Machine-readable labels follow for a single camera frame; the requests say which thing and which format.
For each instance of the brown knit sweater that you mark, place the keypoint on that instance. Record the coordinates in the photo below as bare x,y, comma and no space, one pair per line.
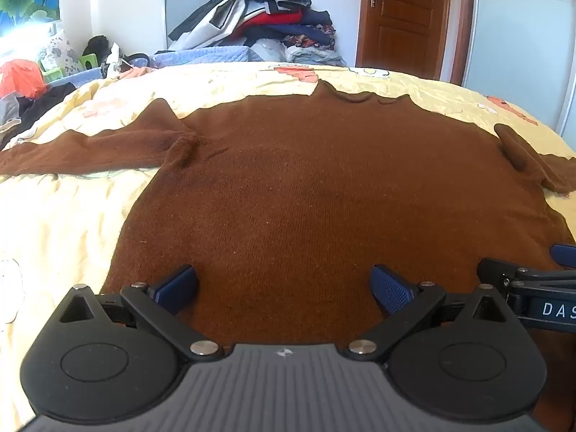
292,189

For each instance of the white framed panel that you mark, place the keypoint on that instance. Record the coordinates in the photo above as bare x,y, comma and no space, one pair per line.
189,11

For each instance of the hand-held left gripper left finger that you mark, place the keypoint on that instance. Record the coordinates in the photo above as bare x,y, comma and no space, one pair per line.
177,285

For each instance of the dark clothing heap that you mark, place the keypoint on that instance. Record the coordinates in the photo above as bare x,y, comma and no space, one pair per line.
38,105

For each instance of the black bag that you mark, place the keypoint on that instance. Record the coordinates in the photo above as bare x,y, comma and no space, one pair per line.
98,47

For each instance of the grey floral pillow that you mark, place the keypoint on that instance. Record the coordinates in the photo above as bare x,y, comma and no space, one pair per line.
60,51

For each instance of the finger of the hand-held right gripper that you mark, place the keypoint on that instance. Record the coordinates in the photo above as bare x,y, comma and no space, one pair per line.
564,254
497,272

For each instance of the green plastic stool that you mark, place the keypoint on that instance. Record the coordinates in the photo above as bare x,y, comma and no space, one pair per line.
87,62

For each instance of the brown wooden door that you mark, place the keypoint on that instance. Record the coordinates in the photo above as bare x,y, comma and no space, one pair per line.
405,18

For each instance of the yellow printed bed sheet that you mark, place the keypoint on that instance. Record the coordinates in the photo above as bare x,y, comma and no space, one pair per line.
67,216

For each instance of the white plastic bag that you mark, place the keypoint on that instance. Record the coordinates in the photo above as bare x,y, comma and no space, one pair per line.
114,60

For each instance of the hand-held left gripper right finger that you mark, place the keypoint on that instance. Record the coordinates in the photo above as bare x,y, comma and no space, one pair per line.
390,287

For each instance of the pile of clothes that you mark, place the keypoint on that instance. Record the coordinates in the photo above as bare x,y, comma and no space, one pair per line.
265,13

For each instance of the orange cloth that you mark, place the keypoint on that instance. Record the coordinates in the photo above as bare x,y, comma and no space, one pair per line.
20,76

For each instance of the blue quilted blanket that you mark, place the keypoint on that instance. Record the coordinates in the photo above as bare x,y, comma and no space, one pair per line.
202,55

